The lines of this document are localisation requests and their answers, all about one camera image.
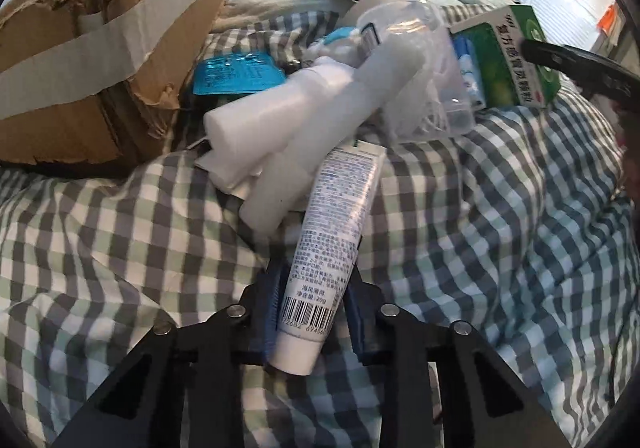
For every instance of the checkered bed sheet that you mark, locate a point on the checkered bed sheet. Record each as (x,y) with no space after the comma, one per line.
(522,227)

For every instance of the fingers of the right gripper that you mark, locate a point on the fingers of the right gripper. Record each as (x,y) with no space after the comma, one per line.
(597,74)

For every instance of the white cream tube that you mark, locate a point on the white cream tube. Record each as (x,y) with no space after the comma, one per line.
(326,253)

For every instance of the brown cardboard box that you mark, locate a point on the brown cardboard box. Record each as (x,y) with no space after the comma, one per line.
(95,81)

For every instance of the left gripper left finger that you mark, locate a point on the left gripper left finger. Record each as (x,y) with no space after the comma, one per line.
(182,386)

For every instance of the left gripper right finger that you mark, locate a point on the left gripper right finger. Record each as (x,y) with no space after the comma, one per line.
(442,382)

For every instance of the blue blister pack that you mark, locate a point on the blue blister pack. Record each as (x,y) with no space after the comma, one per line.
(237,74)

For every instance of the clear plastic bag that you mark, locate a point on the clear plastic bag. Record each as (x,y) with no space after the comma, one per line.
(435,103)

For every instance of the white blue toy figure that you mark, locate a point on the white blue toy figure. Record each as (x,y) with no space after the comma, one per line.
(342,45)

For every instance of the green medicine box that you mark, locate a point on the green medicine box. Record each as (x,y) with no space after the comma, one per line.
(493,42)

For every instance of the white plastic bottle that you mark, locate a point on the white plastic bottle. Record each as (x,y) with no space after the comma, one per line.
(288,174)

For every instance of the white foam block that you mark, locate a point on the white foam block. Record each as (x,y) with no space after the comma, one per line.
(243,132)

